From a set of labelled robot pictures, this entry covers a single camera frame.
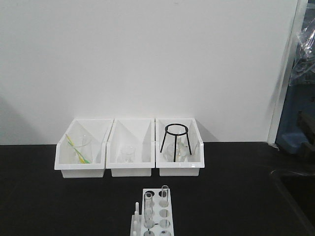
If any blue-grey pegboard drying rack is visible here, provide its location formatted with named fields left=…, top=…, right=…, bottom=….
left=275, top=0, right=315, bottom=155

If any white test tube rack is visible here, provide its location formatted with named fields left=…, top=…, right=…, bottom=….
left=130, top=188, right=174, bottom=236

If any white storage bin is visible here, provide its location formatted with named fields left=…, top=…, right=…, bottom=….
left=106, top=118, right=155, bottom=177
left=155, top=118, right=205, bottom=176
left=55, top=118, right=114, bottom=178

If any glass test tube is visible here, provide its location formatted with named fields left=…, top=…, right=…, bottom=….
left=144, top=192, right=154, bottom=229
left=159, top=185, right=169, bottom=207

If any black lab sink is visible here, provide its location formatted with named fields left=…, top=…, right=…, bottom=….
left=269, top=169, right=315, bottom=236

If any small beaker in middle bin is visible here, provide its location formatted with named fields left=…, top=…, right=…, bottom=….
left=121, top=146, right=135, bottom=163

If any plastic bag of pegs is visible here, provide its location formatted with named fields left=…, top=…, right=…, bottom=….
left=289, top=0, right=315, bottom=86

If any glass beaker in left bin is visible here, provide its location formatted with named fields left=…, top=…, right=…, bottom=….
left=70, top=134, right=93, bottom=164

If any right white storage bin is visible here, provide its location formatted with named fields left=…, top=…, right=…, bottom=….
left=155, top=118, right=205, bottom=176

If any glassware in right bin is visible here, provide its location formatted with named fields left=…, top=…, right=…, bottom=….
left=163, top=137, right=199, bottom=162

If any middle white storage bin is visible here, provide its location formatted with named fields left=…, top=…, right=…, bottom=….
left=106, top=118, right=155, bottom=177

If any left white storage bin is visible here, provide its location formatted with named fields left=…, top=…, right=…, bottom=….
left=55, top=118, right=114, bottom=178

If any black wire tripod stand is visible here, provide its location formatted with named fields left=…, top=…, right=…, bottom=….
left=159, top=123, right=191, bottom=160

